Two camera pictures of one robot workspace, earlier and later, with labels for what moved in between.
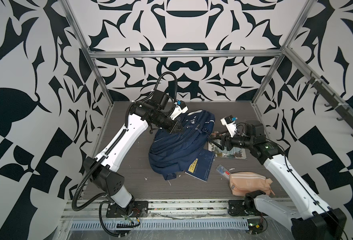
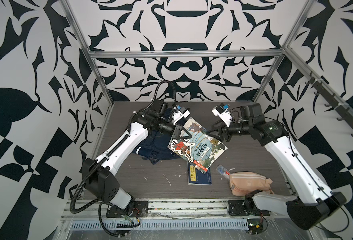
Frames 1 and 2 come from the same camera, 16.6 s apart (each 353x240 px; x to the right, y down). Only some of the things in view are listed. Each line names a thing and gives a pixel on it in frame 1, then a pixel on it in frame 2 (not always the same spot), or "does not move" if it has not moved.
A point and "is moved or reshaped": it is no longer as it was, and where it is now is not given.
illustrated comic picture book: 237,152 to 203,149
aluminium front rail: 83,209 does not move
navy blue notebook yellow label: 200,167 is moved or reshaped
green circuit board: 255,225 does not move
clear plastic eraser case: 223,171 does not move
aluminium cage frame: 288,52 does not move
